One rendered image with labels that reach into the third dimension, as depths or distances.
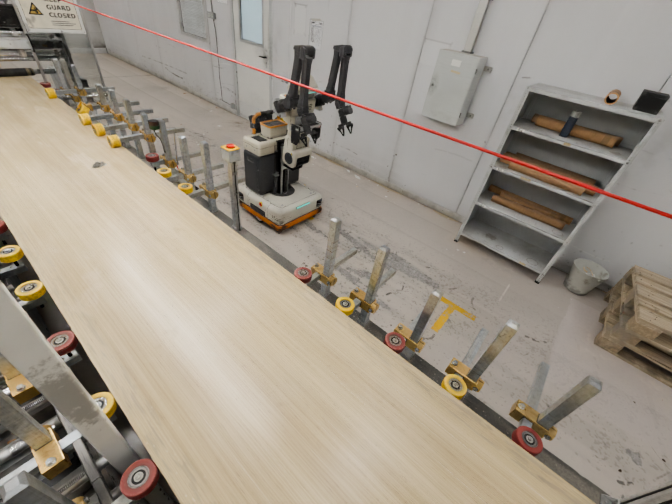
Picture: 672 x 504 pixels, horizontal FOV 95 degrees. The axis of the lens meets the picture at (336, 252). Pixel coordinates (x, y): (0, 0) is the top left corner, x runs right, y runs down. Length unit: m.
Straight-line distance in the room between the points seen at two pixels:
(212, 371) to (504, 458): 0.93
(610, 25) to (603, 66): 0.27
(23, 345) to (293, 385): 0.68
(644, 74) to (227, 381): 3.45
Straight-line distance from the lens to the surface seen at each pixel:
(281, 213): 2.98
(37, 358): 0.77
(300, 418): 1.05
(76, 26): 4.61
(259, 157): 3.02
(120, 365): 1.24
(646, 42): 3.53
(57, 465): 1.23
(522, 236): 3.91
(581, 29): 3.56
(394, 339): 1.24
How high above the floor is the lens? 1.88
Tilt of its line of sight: 39 degrees down
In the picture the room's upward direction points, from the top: 10 degrees clockwise
